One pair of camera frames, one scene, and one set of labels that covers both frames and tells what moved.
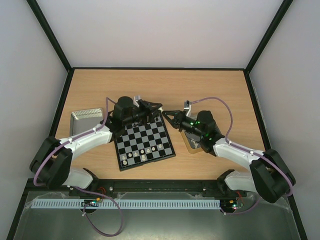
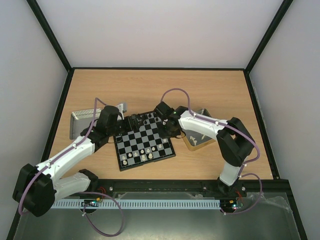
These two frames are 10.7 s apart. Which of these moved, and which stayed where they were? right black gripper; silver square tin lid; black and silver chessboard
Moved: right black gripper
Stayed: silver square tin lid; black and silver chessboard
